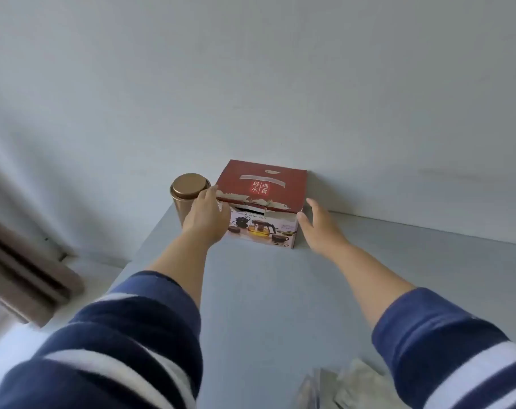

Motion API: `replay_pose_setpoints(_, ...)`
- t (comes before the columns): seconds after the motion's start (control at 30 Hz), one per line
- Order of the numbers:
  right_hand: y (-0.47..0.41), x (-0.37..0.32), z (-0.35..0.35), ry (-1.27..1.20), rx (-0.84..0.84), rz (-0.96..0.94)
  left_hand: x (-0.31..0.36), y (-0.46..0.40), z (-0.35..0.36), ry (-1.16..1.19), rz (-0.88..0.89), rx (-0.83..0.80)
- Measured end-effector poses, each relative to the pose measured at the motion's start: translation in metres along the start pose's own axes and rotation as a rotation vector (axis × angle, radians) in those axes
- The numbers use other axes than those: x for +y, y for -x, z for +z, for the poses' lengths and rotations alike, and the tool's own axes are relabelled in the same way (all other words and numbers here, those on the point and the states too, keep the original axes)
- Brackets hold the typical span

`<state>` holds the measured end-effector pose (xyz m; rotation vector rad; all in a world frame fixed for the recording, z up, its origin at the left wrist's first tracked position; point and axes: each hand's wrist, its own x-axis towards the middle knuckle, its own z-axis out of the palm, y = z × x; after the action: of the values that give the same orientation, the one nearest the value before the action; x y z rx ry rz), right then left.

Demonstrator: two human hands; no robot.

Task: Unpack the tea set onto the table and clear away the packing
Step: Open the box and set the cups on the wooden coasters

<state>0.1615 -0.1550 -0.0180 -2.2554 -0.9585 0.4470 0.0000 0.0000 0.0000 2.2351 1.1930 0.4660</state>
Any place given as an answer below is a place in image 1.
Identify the person's right forearm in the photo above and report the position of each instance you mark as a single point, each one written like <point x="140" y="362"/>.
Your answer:
<point x="368" y="276"/>

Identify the red cardboard tea set box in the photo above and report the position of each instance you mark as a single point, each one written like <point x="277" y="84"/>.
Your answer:
<point x="262" y="178"/>

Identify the person's left hand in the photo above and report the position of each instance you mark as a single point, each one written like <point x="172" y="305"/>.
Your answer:
<point x="209" y="217"/>

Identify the bronze metal tea canister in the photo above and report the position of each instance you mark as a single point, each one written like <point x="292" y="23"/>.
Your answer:
<point x="189" y="186"/>

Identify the person's right hand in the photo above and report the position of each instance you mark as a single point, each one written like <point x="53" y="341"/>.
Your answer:
<point x="324" y="234"/>

